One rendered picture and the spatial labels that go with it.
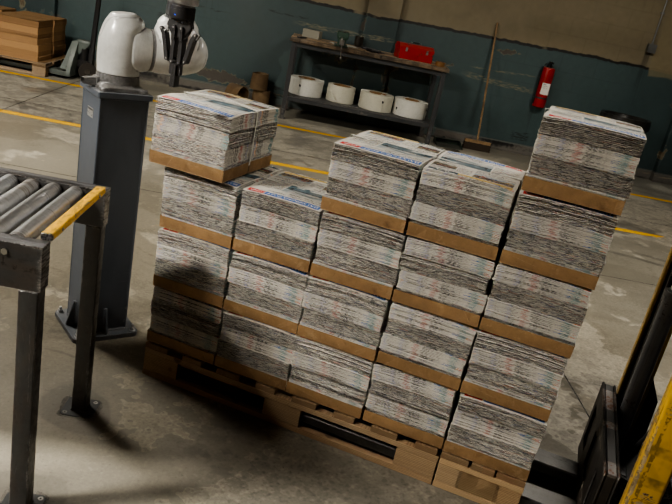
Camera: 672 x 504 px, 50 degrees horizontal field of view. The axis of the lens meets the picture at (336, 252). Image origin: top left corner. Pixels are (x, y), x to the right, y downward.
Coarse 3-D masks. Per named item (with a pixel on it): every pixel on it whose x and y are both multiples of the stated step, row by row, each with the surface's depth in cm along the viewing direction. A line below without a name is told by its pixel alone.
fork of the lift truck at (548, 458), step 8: (536, 456) 260; (544, 456) 261; (552, 456) 262; (560, 456) 263; (536, 464) 258; (544, 464) 257; (552, 464) 257; (560, 464) 258; (568, 464) 259; (576, 464) 260; (544, 472) 258; (552, 472) 256; (560, 472) 255; (568, 472) 255; (576, 472) 256; (568, 480) 255; (576, 480) 254
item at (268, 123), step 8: (208, 96) 254; (224, 96) 259; (232, 96) 262; (248, 104) 254; (256, 104) 257; (264, 104) 261; (264, 112) 250; (272, 112) 257; (264, 120) 252; (272, 120) 259; (264, 128) 255; (272, 128) 261; (264, 136) 257; (272, 136) 264; (256, 144) 254; (264, 144) 260; (256, 152) 256; (264, 152) 262
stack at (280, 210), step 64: (192, 192) 245; (256, 192) 237; (320, 192) 252; (192, 256) 252; (320, 256) 236; (384, 256) 229; (448, 256) 222; (192, 320) 260; (320, 320) 242; (384, 320) 237; (448, 320) 227; (192, 384) 269; (256, 384) 258; (320, 384) 249; (384, 384) 240
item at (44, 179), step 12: (0, 168) 218; (24, 180) 216; (48, 180) 216; (60, 180) 218; (72, 180) 220; (84, 192) 217; (108, 192) 220; (96, 204) 218; (108, 204) 222; (84, 216) 220; (96, 216) 220
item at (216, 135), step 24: (168, 96) 238; (192, 96) 248; (168, 120) 237; (192, 120) 233; (216, 120) 230; (240, 120) 234; (168, 144) 240; (192, 144) 237; (216, 144) 233; (240, 144) 241; (216, 168) 236
